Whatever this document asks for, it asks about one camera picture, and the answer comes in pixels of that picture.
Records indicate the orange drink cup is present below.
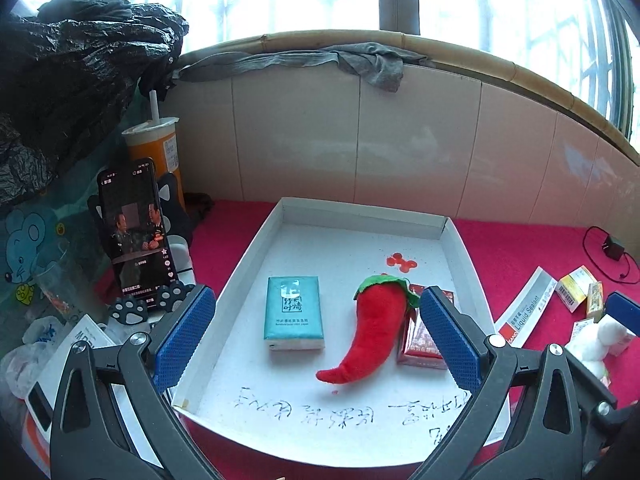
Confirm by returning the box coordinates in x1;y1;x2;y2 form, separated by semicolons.
121;117;187;211

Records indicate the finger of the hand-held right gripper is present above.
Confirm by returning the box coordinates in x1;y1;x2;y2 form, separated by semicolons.
592;402;640;480
602;291;640;336

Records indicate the clear plastic cup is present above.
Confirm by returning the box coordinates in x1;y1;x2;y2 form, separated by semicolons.
32;255;83;321

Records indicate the red plush chili pepper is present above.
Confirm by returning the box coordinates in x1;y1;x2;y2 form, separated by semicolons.
316;274;421;386

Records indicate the red felt mat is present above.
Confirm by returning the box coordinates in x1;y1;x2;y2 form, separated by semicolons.
95;197;640;480

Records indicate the blue mouse print cloth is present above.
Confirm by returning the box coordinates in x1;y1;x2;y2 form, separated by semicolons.
0;160;131;311

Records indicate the white plush toy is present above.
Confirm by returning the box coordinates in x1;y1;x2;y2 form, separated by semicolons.
565;317;631;376

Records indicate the black cable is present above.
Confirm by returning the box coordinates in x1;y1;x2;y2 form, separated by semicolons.
582;225;628;281

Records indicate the white cardboard tray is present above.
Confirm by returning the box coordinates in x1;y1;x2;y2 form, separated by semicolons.
170;196;513;468

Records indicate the black smartphone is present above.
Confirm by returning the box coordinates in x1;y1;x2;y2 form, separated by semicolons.
96;157;180;303

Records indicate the long white sealant box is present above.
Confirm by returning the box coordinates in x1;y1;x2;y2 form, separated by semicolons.
495;266;558;348

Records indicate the orange red sticker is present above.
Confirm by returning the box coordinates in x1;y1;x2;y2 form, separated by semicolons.
386;252;418;273

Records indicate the black white cat phone stand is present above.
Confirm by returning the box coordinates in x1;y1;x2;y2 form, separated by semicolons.
87;172;198;326

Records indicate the teal tissue pack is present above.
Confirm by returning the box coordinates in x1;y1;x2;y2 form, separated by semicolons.
263;276;326;352

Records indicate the white plastic bag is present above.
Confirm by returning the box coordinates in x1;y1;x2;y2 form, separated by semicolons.
0;315;71;401

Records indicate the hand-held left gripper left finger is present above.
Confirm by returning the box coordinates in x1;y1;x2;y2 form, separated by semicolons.
50;284;218;480

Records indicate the black plastic bag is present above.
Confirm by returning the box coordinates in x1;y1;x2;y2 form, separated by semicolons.
0;0;191;206

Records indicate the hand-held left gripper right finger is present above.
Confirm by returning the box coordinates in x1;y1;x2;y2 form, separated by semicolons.
410;286;618;480

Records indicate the red cigarette box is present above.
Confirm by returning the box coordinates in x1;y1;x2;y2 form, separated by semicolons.
396;284;458;371

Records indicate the orange yellow small box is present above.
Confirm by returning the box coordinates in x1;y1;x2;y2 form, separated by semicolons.
586;282;605;322

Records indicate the grey cloth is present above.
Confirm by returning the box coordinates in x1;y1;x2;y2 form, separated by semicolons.
172;42;436;93

